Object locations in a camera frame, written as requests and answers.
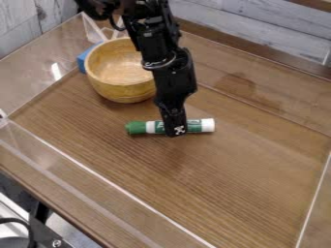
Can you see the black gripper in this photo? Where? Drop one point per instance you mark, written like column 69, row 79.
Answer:
column 175, row 82

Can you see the green Expo marker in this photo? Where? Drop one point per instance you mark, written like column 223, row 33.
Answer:
column 155, row 127

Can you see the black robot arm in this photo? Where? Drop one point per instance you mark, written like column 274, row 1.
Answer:
column 149, row 22

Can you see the brown wooden bowl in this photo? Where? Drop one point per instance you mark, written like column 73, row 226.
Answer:
column 117, row 74

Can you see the blue block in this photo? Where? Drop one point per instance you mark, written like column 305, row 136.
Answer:
column 82, row 57

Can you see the clear acrylic stand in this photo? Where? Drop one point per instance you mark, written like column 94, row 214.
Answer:
column 99, row 30

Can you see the black metal bracket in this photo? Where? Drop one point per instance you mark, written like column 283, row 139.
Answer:
column 46, row 238

